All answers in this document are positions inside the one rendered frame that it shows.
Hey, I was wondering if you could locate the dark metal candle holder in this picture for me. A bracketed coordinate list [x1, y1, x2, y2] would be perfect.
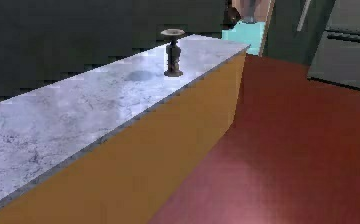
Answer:
[160, 28, 186, 78]

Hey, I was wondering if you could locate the orange counter with marble top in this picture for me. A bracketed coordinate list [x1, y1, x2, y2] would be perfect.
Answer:
[0, 34, 252, 224]

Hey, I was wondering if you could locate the dark grey fridge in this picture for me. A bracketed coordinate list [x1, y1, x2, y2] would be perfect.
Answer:
[263, 0, 337, 67]

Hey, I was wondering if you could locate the grey fridge handle bar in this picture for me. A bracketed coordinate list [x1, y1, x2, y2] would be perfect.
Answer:
[296, 0, 312, 33]

